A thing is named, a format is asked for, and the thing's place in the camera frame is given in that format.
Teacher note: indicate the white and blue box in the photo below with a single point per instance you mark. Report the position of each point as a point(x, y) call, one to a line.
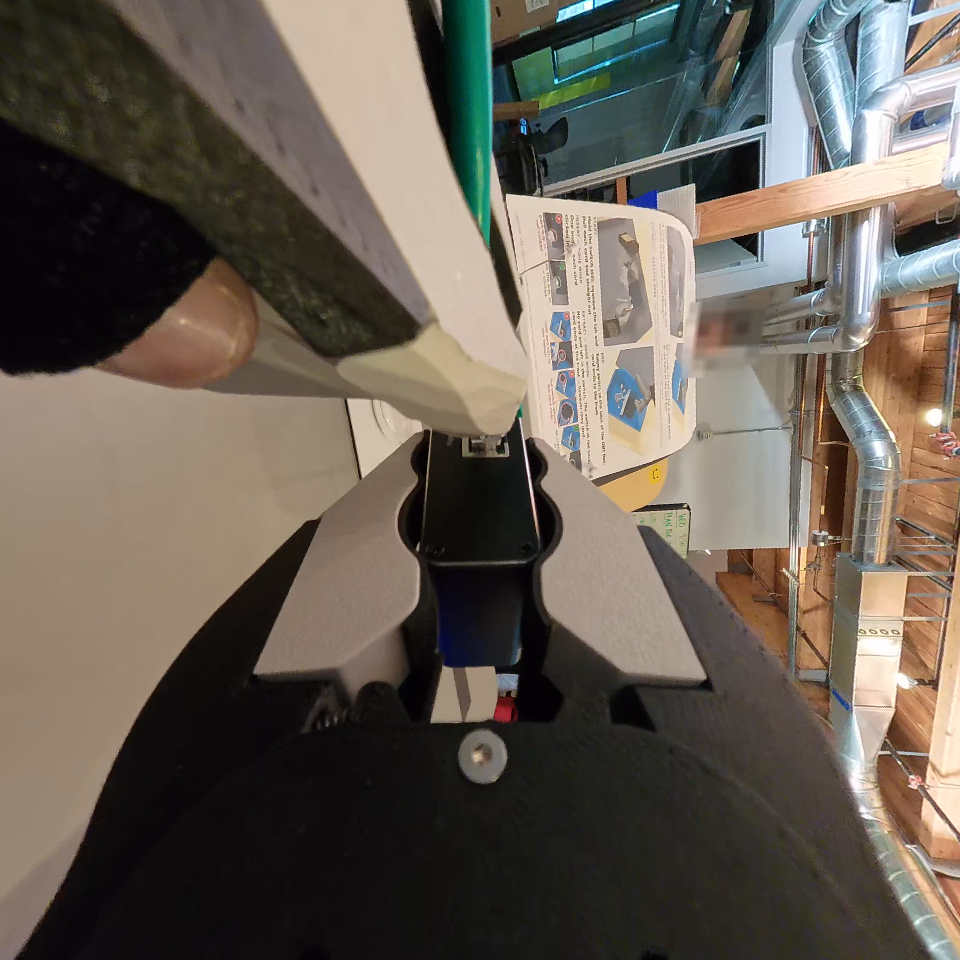
point(675, 206)

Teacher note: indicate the wooden support post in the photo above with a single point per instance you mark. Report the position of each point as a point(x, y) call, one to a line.
point(810, 195)

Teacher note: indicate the black ethernet splitter box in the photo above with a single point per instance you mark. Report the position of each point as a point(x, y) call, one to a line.
point(480, 517)

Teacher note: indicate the rectangular metal duct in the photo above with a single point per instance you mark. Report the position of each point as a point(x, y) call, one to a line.
point(866, 637)

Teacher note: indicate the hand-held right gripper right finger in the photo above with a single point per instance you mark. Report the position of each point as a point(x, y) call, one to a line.
point(622, 600)

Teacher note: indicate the shiny smooth metal pipe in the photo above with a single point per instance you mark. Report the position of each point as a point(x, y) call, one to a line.
point(862, 225)

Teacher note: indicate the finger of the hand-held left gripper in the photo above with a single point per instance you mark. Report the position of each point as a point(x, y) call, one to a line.
point(337, 112)

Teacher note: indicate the printed instruction sheet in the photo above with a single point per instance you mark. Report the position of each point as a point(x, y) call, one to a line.
point(600, 337)

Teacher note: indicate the cardboard box with blue label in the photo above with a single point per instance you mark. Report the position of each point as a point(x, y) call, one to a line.
point(525, 7)

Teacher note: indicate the silver round ventilation duct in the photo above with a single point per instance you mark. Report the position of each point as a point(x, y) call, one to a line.
point(900, 885)
point(870, 465)

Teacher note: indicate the person's left hand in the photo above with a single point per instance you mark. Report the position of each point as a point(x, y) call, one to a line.
point(202, 337)

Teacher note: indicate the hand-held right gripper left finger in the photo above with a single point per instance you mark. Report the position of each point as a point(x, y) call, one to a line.
point(337, 592)

